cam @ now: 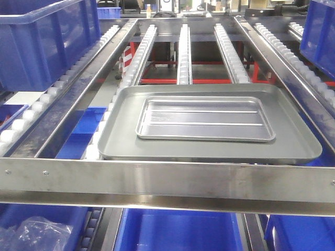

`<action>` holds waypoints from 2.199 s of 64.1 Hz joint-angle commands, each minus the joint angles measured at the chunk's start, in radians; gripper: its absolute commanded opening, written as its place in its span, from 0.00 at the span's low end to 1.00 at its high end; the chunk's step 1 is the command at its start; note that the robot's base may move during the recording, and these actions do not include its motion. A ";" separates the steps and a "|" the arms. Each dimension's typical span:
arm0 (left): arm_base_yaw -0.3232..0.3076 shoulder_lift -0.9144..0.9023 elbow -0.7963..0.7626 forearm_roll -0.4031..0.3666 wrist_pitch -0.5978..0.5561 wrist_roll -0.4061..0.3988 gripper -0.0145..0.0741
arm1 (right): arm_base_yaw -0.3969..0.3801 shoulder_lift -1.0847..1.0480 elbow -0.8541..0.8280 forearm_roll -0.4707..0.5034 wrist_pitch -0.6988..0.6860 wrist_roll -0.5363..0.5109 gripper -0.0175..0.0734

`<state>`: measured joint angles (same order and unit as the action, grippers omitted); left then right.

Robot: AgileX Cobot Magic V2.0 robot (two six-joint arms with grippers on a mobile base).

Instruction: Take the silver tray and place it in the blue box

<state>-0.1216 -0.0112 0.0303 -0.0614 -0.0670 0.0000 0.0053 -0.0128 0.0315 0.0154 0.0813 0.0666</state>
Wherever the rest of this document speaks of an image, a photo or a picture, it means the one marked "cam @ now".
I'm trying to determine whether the blue bin upper left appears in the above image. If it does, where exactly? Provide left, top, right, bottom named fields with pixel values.
left=1, top=1, right=101, bottom=92

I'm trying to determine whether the small blue bin below rack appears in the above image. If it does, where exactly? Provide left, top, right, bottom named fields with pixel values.
left=56, top=107, right=106, bottom=159

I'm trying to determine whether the blue bin lower left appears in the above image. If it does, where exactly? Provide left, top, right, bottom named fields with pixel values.
left=1, top=203, right=88, bottom=250

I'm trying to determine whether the right steel divider rail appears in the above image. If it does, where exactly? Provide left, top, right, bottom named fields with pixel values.
left=233, top=16, right=334, bottom=140

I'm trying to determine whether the left white roller track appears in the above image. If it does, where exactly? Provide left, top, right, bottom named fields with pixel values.
left=1, top=25, right=120, bottom=156

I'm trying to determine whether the clear plastic bag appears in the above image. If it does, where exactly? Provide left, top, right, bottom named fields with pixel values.
left=1, top=216, right=73, bottom=250

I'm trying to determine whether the centre white roller track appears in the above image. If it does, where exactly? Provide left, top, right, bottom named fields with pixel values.
left=177, top=24, right=193, bottom=85

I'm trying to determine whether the small silver tray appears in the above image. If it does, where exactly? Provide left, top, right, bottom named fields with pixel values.
left=136, top=95, right=276, bottom=143

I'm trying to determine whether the blue bin lower right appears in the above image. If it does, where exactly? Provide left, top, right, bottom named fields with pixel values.
left=264, top=215, right=334, bottom=250

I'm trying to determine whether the blue box lower centre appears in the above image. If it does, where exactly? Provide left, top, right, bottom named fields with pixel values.
left=114, top=209, right=243, bottom=250

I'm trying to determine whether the steel divider rail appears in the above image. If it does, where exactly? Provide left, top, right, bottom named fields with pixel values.
left=233, top=16, right=334, bottom=140
left=8, top=19, right=138, bottom=158

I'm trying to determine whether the red metal frame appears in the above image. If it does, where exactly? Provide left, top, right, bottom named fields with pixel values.
left=128, top=41, right=335, bottom=88

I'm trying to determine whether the right white roller track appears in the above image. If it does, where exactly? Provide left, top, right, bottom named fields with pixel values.
left=254, top=22, right=334, bottom=108

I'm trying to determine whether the left steel divider rail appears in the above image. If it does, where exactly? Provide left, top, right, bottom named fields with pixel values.
left=8, top=19, right=138, bottom=158

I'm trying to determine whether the centre-right white roller track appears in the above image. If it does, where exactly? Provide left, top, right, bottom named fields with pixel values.
left=214, top=24, right=251, bottom=84

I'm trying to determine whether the blue bin upper right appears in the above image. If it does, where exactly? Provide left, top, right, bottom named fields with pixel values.
left=300, top=1, right=334, bottom=78

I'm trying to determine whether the large grey tray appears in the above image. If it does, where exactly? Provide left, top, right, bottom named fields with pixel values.
left=98, top=84, right=322, bottom=164

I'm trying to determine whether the steel front rack beam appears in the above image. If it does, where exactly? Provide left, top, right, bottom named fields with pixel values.
left=1, top=158, right=334, bottom=216

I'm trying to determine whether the centre-left white roller track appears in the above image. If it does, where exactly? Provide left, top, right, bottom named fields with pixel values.
left=82, top=25, right=158, bottom=161

